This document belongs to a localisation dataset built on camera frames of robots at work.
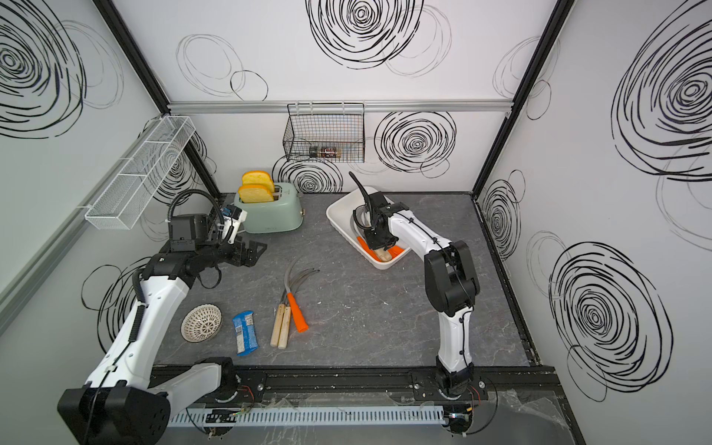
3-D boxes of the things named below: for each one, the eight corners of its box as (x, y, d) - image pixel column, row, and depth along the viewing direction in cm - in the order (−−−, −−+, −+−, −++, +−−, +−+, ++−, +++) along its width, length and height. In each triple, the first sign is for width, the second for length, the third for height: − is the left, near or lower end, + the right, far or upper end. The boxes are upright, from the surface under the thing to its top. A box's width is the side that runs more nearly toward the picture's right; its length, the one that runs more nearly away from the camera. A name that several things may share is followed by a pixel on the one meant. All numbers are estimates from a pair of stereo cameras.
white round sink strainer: (182, 343, 83) (174, 338, 79) (196, 309, 89) (188, 303, 86) (219, 344, 83) (212, 339, 79) (230, 309, 89) (224, 303, 86)
